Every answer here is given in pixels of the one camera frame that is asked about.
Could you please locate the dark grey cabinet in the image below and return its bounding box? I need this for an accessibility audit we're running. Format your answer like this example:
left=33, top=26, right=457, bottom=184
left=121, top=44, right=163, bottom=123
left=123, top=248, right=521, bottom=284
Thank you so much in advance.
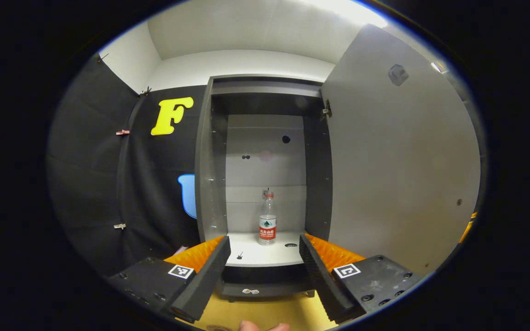
left=195, top=74, right=334, bottom=302

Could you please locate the black backdrop cloth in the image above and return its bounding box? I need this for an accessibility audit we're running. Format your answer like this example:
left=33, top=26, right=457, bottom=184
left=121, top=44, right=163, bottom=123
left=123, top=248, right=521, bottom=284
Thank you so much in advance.
left=46, top=53, right=484, bottom=281

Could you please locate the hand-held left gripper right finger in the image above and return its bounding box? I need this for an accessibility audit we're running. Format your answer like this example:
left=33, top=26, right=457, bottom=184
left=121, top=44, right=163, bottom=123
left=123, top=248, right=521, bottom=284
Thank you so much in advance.
left=299, top=233, right=424, bottom=325

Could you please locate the white cabinet shelf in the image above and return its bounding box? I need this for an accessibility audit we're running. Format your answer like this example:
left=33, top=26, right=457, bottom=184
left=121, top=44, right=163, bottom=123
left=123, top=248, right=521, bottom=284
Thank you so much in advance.
left=225, top=231, right=305, bottom=268

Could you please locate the grey cabinet door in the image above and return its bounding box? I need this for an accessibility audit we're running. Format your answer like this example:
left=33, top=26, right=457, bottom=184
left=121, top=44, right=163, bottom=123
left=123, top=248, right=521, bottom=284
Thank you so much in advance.
left=320, top=24, right=481, bottom=276

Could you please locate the clear plastic bottle red label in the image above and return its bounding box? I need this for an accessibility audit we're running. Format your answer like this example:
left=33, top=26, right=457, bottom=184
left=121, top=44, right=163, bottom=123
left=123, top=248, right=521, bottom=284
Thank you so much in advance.
left=259, top=188, right=277, bottom=246

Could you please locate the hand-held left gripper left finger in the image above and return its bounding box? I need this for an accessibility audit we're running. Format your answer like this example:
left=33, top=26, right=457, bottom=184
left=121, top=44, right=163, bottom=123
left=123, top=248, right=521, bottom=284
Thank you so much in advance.
left=108, top=235, right=231, bottom=324

